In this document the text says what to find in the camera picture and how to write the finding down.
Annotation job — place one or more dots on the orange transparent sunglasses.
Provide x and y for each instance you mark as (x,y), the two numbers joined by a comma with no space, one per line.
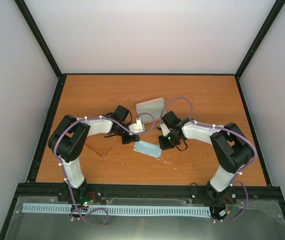
(101,150)

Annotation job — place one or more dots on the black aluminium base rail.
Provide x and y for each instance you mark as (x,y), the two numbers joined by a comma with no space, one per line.
(103,192)

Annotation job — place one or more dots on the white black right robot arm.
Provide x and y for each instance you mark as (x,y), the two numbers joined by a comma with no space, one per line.
(233,150)

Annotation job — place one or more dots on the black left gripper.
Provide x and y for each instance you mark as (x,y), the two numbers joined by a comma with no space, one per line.
(131,138)

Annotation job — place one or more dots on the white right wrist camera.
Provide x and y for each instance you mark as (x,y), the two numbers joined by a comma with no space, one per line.
(164,129)

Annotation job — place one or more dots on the black enclosure frame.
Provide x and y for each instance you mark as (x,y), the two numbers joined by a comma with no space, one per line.
(33,171)

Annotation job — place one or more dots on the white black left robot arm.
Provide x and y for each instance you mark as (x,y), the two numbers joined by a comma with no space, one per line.
(69,138)

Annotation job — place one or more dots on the light blue slotted cable duct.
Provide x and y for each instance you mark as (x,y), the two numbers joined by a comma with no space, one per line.
(122,210)

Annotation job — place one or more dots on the light blue cleaning cloth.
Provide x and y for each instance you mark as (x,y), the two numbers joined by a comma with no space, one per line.
(148,149)

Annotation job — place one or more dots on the clear acrylic front plate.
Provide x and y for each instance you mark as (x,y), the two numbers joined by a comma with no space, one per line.
(252,220)

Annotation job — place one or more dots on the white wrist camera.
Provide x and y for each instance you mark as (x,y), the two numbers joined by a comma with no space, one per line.
(164,129)
(137,127)

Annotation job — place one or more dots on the white pink glasses case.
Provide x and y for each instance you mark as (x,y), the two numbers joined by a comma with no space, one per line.
(153,107)

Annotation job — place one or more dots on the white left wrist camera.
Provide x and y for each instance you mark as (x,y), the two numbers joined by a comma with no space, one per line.
(137,127)

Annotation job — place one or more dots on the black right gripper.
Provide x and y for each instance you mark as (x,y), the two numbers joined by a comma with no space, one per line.
(164,145)

